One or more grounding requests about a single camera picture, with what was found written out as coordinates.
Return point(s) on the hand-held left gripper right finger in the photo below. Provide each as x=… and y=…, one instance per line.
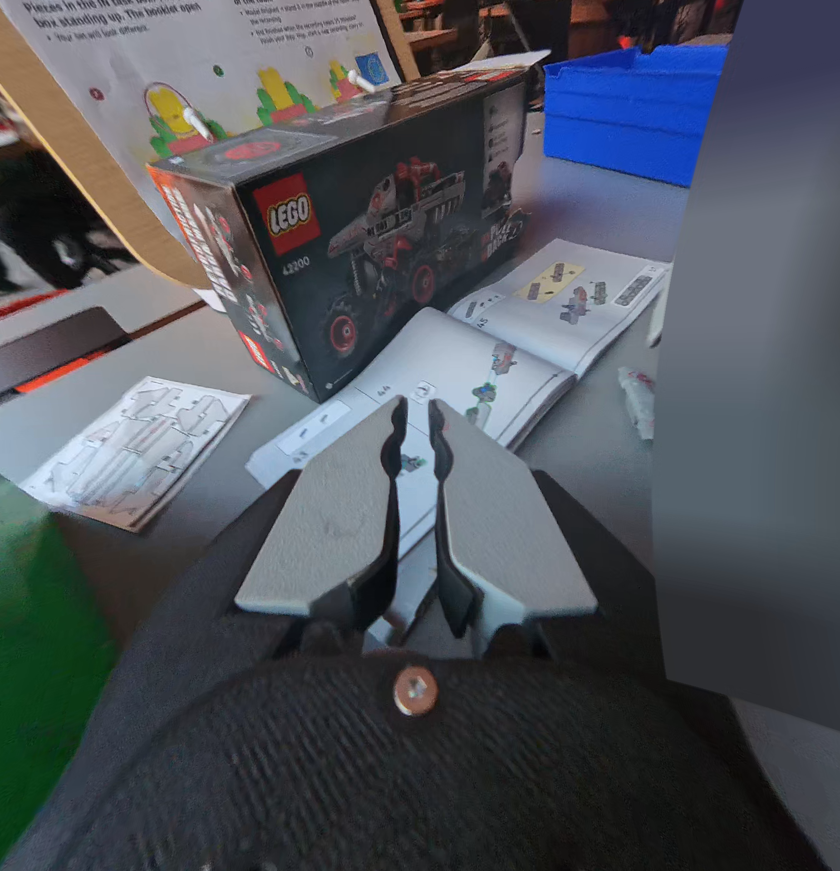
x=508, y=537

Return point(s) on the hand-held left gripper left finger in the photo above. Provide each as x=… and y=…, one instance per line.
x=324, y=531

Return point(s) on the long grey lego beam assembly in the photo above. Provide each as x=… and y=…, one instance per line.
x=414, y=592

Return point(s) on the grey red-printed lego panel assembly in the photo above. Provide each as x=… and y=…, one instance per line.
x=637, y=408

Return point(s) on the open lego instruction booklet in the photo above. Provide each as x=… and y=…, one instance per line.
x=426, y=354

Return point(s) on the black lego set box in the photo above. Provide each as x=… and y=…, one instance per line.
x=304, y=292

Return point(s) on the white sticker sheet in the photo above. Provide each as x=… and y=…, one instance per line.
x=134, y=449

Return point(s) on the blue plastic bin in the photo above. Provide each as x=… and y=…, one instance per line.
x=617, y=115

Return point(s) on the instruction poster board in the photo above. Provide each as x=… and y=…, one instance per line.
x=59, y=136

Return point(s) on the white printed instruction poster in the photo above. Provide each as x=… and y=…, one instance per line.
x=154, y=54

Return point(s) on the wooden shelving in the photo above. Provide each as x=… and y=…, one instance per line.
x=597, y=20

